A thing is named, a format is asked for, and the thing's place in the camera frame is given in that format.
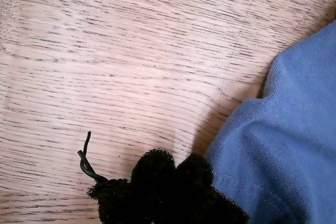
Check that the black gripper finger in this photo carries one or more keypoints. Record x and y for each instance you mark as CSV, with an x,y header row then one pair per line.
x,y
199,197
136,197

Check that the blue printed T-shirt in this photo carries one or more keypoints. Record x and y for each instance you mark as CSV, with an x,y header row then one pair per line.
x,y
288,142

